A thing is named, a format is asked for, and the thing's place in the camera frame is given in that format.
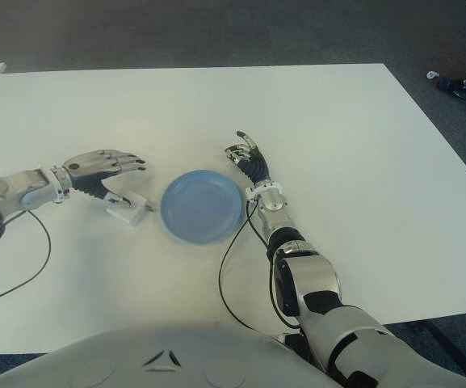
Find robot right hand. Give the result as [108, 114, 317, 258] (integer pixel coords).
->
[224, 129, 273, 188]

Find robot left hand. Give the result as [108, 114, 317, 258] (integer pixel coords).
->
[61, 148, 149, 208]

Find blue plastic plate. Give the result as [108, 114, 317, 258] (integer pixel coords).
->
[160, 169, 245, 245]

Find grey robot torso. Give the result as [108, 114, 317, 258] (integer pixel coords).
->
[0, 321, 338, 388]

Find black shoes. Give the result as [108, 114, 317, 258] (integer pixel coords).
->
[437, 76, 466, 102]

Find black table leg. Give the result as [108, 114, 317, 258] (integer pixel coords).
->
[418, 318, 466, 377]

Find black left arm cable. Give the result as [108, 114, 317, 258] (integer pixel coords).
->
[0, 209, 52, 310]

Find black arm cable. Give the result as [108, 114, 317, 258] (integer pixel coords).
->
[218, 200, 302, 331]
[0, 209, 52, 310]

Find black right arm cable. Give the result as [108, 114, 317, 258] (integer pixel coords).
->
[218, 200, 302, 331]

